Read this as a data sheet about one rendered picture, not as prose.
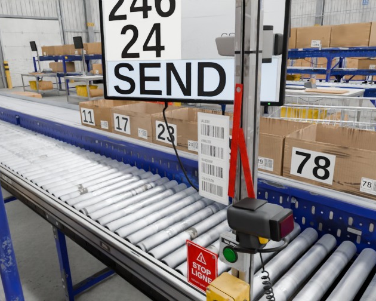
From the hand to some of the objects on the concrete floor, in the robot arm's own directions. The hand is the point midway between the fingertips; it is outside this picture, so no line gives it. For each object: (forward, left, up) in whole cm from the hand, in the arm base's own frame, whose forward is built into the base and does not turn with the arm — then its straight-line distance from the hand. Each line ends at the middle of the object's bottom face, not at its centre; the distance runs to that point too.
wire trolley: (+208, +185, -98) cm, 296 cm away
